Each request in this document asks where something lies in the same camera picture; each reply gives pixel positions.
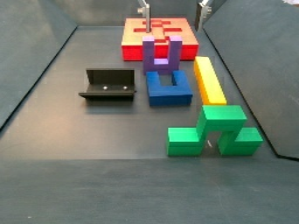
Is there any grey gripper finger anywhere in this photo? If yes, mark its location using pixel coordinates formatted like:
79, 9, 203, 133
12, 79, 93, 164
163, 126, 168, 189
137, 0, 151, 33
198, 0, 212, 29

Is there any blue U-shaped block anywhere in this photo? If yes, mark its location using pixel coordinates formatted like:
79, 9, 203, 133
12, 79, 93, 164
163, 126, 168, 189
145, 70, 192, 106

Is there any purple U-shaped block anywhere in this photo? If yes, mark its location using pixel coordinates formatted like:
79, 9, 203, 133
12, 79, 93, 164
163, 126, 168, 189
143, 36, 183, 74

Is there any red board with slots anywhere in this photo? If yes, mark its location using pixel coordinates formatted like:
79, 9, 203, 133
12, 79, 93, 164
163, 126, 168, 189
121, 17, 199, 61

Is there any green bridge-shaped block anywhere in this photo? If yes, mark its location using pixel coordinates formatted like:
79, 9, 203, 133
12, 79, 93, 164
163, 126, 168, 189
167, 105, 263, 157

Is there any yellow long block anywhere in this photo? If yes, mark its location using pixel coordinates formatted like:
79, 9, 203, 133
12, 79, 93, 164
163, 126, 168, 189
194, 56, 227, 105

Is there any black angled bracket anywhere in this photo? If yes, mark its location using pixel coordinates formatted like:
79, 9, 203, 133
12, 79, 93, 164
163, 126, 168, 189
79, 68, 136, 101

